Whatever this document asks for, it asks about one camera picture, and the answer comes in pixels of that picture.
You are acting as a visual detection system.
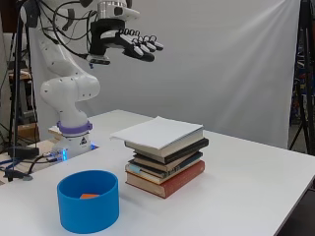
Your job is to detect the dark blue cover book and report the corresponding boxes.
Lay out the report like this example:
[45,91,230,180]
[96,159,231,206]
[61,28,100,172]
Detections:
[127,150,204,179]

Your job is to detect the white cover book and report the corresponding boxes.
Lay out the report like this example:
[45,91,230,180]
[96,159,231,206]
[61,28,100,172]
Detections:
[109,115,205,158]

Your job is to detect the black camera stand pole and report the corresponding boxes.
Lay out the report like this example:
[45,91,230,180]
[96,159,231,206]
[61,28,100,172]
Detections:
[7,0,41,161]

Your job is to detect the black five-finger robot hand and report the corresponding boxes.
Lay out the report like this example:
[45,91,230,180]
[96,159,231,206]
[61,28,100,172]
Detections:
[87,1,164,66]

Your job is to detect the blue round tub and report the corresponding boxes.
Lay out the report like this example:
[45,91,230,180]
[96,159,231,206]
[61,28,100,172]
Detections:
[56,169,120,235]

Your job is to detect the red-brown cover book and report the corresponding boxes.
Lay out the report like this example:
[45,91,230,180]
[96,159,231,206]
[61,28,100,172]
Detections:
[125,159,207,200]

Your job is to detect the white hanging sheet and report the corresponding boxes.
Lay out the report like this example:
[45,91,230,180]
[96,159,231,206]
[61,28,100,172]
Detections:
[28,0,301,150]

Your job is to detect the black cover book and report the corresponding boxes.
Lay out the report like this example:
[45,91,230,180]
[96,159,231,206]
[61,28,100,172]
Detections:
[132,137,210,165]

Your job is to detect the cream book, light blue spine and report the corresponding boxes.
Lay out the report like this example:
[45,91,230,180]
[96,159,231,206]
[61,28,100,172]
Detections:
[125,161,185,186]

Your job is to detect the black tripod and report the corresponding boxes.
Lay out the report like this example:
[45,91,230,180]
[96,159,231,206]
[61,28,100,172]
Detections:
[287,0,315,155]

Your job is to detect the cardboard box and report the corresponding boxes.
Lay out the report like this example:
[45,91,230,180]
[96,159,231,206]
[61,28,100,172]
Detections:
[16,122,41,143]

